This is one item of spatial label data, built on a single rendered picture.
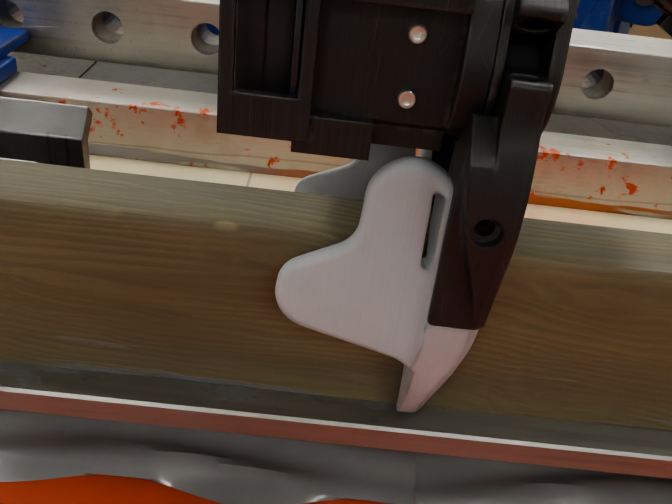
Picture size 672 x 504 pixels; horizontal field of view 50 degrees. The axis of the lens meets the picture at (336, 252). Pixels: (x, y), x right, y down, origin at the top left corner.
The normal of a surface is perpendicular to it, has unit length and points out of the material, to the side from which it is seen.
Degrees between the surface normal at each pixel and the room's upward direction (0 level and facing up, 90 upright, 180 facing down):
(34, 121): 45
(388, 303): 85
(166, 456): 28
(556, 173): 90
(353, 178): 95
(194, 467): 41
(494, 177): 77
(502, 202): 84
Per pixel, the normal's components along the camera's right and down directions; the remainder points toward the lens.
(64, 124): 0.05, -0.22
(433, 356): -0.07, 0.72
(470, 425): 0.11, -0.85
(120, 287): -0.04, 0.52
